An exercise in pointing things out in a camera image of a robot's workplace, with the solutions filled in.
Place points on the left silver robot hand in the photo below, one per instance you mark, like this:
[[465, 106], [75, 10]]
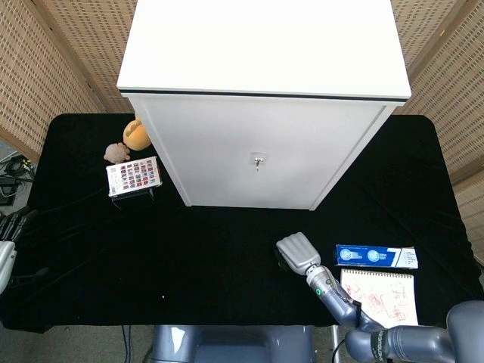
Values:
[[15, 223]]

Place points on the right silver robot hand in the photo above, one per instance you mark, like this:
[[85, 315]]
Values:
[[298, 253]]

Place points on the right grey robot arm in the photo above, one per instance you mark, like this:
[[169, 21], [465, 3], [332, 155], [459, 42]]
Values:
[[332, 298]]

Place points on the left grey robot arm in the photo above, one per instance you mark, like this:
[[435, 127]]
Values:
[[5, 261]]

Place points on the clear adhesive metal hook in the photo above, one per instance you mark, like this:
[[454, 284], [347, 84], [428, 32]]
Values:
[[257, 158]]

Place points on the white cabinet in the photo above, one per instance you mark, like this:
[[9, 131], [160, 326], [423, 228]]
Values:
[[264, 56]]

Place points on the blue toothpaste box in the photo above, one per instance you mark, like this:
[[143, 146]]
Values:
[[370, 256]]

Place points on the black tablecloth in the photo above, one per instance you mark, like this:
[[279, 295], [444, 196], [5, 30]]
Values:
[[227, 246]]

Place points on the spiral notebook with red sketches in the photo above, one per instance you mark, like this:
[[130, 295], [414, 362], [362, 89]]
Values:
[[382, 298]]

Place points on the metal table leg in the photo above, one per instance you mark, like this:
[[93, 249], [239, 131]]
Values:
[[334, 344]]

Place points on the grey robot torso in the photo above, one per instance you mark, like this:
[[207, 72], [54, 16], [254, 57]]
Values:
[[227, 344]]

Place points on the brown plush toy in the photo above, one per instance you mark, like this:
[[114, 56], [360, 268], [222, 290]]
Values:
[[116, 152]]

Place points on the yellow plush toy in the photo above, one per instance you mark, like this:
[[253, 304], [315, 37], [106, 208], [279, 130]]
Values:
[[136, 136]]

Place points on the wicker folding screen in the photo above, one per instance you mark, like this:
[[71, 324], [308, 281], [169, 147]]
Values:
[[56, 56], [446, 75]]

